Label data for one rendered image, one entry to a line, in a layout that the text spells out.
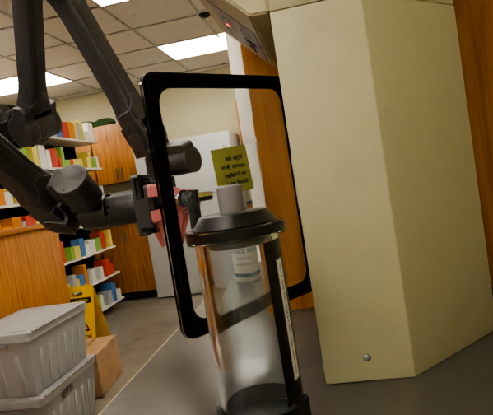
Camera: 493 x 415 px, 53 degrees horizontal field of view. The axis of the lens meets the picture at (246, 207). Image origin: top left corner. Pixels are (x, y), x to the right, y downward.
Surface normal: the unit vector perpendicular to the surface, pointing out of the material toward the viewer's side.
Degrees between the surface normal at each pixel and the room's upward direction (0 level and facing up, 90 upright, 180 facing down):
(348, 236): 90
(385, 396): 0
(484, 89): 90
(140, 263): 90
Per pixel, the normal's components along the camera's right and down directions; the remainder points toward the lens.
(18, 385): -0.14, 0.17
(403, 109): 0.58, -0.05
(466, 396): -0.15, -0.99
